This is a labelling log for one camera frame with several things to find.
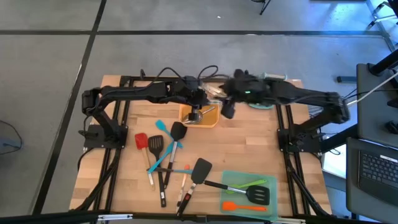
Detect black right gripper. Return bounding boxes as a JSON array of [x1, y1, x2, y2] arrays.
[[221, 68, 269, 120]]

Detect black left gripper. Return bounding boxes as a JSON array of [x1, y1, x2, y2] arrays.
[[182, 75, 210, 123]]

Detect black spoon spatula steel handle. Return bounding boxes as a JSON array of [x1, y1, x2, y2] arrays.
[[163, 121, 188, 190]]

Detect slotted all-black nylon turner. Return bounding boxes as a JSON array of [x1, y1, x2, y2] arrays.
[[147, 134, 167, 208]]

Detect long teal utensil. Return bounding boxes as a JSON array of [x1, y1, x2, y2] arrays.
[[147, 141, 175, 174]]

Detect green silicone spatula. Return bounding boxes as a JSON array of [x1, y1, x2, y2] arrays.
[[224, 179, 267, 194]]

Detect orange silicone spatula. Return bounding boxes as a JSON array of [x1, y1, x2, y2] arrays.
[[221, 200, 268, 213]]

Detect metal scoop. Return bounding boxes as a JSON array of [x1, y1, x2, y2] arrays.
[[182, 105, 216, 124]]

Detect yellow plastic bin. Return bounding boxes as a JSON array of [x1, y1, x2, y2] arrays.
[[178, 103, 221, 129]]

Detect clear plastic bin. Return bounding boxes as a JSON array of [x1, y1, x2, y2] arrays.
[[198, 81, 228, 105]]

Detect small teal silicone spatula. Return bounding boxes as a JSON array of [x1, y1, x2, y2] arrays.
[[155, 119, 184, 149]]

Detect solid black turner steel neck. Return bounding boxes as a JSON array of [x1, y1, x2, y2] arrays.
[[175, 157, 213, 218]]

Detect steel box grater teal trim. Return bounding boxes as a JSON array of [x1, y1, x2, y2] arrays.
[[248, 72, 287, 110]]

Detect translucent teal plastic bin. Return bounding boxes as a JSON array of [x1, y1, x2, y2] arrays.
[[220, 169, 279, 222]]

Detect black stand leg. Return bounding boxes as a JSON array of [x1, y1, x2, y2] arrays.
[[251, 0, 272, 16]]

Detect black desk leg bar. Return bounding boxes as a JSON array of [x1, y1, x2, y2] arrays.
[[320, 124, 358, 154]]

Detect white box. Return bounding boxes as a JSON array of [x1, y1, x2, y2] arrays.
[[322, 144, 348, 178]]

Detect grey side table top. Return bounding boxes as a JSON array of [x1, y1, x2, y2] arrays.
[[356, 63, 398, 149]]

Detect grey laptop black keyboard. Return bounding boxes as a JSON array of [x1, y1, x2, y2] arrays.
[[346, 136, 398, 223]]

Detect black stand pole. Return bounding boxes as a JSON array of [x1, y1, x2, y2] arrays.
[[368, 57, 398, 77]]

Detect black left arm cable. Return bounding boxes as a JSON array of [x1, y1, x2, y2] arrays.
[[139, 64, 220, 91]]

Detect red spatula wooden handle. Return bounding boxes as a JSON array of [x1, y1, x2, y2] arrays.
[[134, 133, 155, 191]]

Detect black aluminium table frame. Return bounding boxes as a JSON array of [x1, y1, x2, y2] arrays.
[[74, 68, 332, 218]]

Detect orange handled knife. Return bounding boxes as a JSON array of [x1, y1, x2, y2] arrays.
[[176, 164, 191, 208]]

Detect silver metal bracket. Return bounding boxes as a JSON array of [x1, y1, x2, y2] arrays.
[[273, 217, 307, 224], [97, 213, 134, 222]]

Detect white cable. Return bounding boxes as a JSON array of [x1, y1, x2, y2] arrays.
[[347, 71, 398, 106]]

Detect black horizontal rail bar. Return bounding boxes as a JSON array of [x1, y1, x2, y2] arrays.
[[0, 208, 398, 224]]

